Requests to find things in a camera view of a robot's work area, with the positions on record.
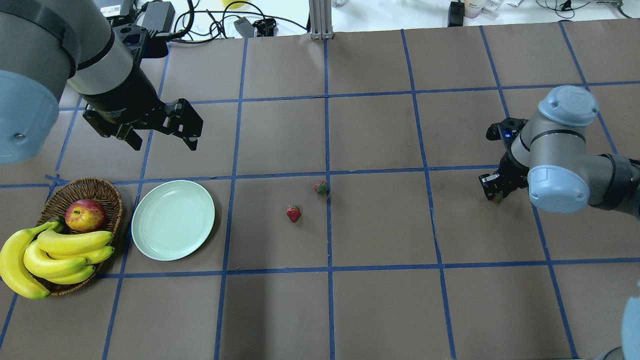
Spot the red strawberry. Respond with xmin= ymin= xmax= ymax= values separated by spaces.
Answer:
xmin=313 ymin=180 xmax=329 ymax=196
xmin=286 ymin=205 xmax=302 ymax=223

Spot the light green plate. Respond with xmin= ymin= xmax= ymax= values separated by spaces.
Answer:
xmin=131 ymin=180 xmax=216 ymax=262

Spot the black laptop power brick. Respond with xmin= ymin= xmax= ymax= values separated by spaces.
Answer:
xmin=139 ymin=0 xmax=175 ymax=34

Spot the red apple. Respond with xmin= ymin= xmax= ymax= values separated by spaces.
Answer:
xmin=64 ymin=198 xmax=107 ymax=233

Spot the woven wicker basket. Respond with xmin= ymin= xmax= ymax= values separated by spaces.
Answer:
xmin=36 ymin=177 xmax=124 ymax=297

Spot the white paper cup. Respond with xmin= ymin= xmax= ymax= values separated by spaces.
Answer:
xmin=463 ymin=0 xmax=487 ymax=19

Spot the black power adapter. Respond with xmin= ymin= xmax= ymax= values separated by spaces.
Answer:
xmin=446 ymin=0 xmax=466 ymax=28

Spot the yellow banana bunch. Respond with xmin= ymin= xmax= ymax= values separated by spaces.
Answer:
xmin=1 ymin=221 xmax=115 ymax=300

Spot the aluminium frame post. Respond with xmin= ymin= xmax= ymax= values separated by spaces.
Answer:
xmin=308 ymin=0 xmax=334 ymax=40

